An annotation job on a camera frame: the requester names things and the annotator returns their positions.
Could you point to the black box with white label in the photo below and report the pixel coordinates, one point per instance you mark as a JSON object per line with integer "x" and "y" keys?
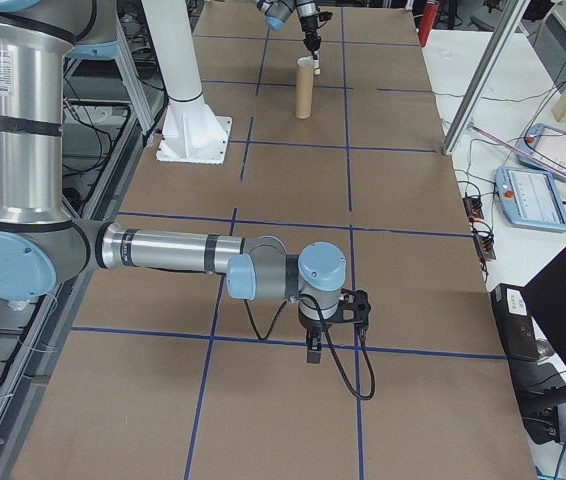
{"x": 518, "y": 320}

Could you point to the black power strip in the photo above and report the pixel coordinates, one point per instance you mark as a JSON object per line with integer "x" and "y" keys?
{"x": 485, "y": 247}
{"x": 473, "y": 207}

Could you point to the thin pink rod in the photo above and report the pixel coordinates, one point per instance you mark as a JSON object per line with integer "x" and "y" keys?
{"x": 538, "y": 157}

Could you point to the red cylinder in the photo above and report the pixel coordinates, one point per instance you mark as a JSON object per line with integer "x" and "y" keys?
{"x": 428, "y": 22}

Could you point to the white pedestal with base plate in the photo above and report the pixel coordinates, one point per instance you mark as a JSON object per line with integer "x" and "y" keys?
{"x": 183, "y": 75}

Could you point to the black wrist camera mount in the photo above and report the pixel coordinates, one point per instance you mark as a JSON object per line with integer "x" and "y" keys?
{"x": 358, "y": 305}

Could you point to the brown cardboard tube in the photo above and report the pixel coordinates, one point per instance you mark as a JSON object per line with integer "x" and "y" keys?
{"x": 305, "y": 92}

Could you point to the blue grey teach pendant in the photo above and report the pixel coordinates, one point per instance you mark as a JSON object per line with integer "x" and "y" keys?
{"x": 558, "y": 147}
{"x": 533, "y": 200}

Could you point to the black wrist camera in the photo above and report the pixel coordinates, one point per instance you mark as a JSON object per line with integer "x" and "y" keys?
{"x": 326, "y": 16}

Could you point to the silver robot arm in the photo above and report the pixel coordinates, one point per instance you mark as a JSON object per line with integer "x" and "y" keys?
{"x": 28, "y": 125}
{"x": 275, "y": 12}

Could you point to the clear round plastic dish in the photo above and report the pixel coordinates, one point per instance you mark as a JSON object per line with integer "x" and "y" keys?
{"x": 447, "y": 52}

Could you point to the aluminium frame post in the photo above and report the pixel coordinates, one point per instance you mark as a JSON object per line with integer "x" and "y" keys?
{"x": 483, "y": 75}

